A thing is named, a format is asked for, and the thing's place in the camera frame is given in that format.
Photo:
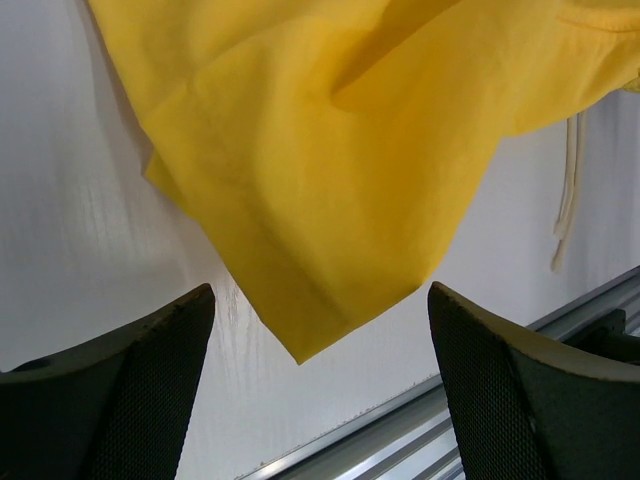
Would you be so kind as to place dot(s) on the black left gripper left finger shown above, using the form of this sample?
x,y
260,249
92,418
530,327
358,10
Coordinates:
x,y
115,407

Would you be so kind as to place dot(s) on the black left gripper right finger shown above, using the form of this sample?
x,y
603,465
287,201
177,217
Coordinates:
x,y
526,406

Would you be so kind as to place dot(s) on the yellow shorts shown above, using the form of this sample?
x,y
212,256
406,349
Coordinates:
x,y
330,149

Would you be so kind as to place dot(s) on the aluminium mounting rail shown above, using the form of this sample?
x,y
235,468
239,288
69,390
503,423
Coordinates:
x,y
411,436

